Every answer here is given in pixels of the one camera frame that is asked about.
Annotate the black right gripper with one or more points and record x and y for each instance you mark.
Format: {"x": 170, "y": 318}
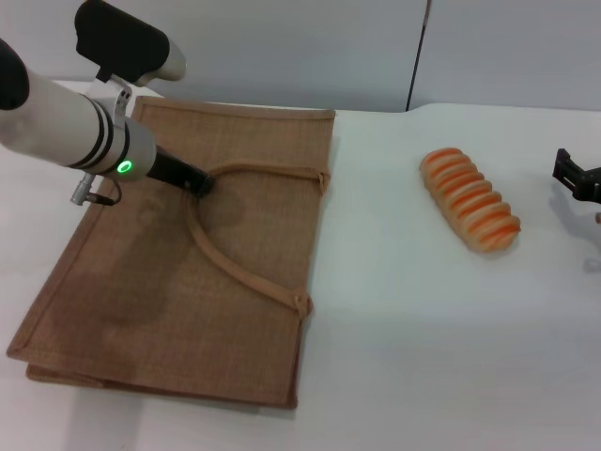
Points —
{"x": 592, "y": 185}

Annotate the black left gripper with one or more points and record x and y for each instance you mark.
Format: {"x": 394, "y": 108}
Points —
{"x": 174, "y": 169}

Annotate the brown jute handbag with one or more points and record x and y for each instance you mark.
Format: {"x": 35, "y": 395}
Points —
{"x": 211, "y": 282}

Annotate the orange striped bread loaf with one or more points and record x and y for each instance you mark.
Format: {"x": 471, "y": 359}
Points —
{"x": 469, "y": 199}

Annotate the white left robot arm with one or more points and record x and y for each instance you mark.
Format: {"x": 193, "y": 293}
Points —
{"x": 70, "y": 127}

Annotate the black and white wrist camera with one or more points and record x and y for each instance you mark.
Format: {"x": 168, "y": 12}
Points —
{"x": 122, "y": 47}

